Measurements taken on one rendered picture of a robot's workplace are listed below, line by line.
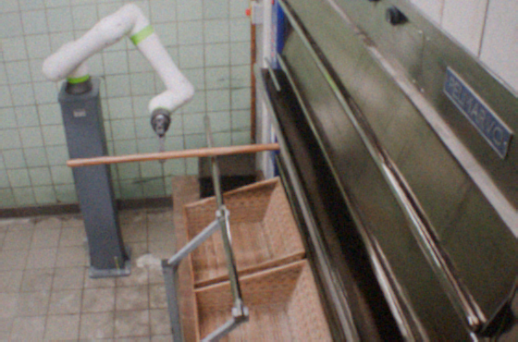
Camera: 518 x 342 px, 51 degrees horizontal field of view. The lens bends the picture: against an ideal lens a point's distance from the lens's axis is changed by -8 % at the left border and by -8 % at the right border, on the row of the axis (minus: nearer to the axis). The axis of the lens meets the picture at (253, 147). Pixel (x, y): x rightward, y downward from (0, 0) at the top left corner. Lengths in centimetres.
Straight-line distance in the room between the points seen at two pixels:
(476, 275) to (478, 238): 7
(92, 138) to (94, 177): 25
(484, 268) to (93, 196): 253
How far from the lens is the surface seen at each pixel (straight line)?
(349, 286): 150
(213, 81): 359
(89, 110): 297
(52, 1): 344
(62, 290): 358
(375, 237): 153
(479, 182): 103
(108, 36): 251
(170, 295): 232
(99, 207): 330
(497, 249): 102
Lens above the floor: 246
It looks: 32 degrees down
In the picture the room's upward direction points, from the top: straight up
